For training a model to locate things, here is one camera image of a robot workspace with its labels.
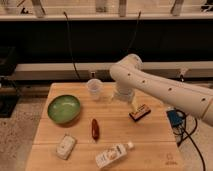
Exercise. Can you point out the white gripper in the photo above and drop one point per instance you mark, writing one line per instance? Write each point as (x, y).
(135, 104)

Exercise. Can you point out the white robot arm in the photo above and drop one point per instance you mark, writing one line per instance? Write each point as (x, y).
(194, 100)

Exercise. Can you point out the black orange eraser block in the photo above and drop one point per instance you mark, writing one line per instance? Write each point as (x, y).
(139, 112)

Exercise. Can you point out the blue device on floor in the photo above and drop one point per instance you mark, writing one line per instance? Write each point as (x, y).
(175, 117)

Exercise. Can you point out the clear plastic cup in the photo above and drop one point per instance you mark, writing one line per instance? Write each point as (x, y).
(94, 87)

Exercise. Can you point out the red brown sausage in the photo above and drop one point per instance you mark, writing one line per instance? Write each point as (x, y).
(95, 129)

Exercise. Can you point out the white plastic bottle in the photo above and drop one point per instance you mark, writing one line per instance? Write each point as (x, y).
(113, 154)

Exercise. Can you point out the green bowl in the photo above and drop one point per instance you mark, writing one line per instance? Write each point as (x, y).
(63, 109)

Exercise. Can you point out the black cart at left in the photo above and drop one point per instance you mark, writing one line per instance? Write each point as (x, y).
(8, 63)

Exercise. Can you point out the white wall rail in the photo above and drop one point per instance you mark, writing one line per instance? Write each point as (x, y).
(66, 71)

